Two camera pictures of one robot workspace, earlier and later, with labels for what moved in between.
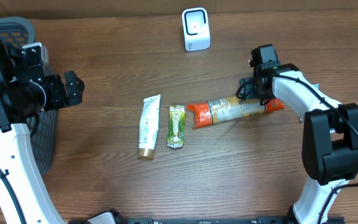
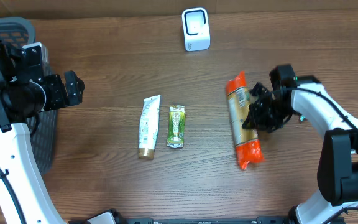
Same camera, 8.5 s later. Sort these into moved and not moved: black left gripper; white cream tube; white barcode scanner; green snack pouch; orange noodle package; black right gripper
Moved: orange noodle package; black right gripper
Not moved: green snack pouch; white barcode scanner; white cream tube; black left gripper
